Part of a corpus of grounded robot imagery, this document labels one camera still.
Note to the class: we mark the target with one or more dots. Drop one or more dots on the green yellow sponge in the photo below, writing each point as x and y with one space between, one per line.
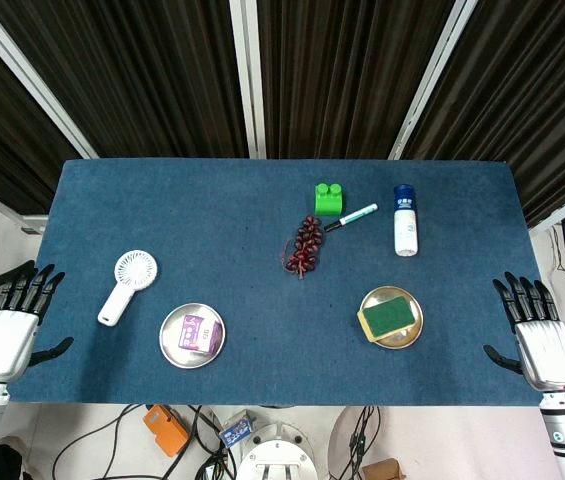
387 316

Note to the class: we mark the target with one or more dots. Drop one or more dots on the blue felt table cover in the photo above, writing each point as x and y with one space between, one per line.
242 250

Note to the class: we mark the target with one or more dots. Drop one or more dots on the white green marker pen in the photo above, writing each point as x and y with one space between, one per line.
354 216

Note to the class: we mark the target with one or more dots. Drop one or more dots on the dark pleated curtain panel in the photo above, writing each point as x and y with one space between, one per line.
352 75
137 75
537 100
2 125

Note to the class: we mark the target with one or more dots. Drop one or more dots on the green toy brick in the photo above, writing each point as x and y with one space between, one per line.
332 202

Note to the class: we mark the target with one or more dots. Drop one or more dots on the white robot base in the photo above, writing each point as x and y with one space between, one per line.
274 455

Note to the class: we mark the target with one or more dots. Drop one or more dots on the red grape bunch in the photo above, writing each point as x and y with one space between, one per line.
307 245

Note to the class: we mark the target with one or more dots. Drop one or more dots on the silver plate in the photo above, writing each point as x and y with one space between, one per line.
192 361

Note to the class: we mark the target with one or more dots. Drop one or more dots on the small blue white box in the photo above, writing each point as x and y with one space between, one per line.
237 430

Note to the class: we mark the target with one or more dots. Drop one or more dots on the orange device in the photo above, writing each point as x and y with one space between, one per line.
164 430

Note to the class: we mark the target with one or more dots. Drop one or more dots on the purple cardboard box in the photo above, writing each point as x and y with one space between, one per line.
197 332

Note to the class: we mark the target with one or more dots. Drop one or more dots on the white bottle blue cap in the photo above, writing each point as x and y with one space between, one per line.
405 230

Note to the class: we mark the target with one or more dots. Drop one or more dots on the gold plate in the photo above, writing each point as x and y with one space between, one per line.
410 331

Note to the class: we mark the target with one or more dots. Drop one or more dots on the white frame post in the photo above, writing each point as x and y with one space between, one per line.
26 75
434 75
248 75

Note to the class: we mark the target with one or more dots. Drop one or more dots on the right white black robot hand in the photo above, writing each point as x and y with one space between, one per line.
547 350

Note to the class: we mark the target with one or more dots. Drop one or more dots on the white handheld fan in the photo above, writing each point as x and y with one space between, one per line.
134 270

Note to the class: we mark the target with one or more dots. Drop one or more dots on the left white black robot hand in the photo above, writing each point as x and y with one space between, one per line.
4 340

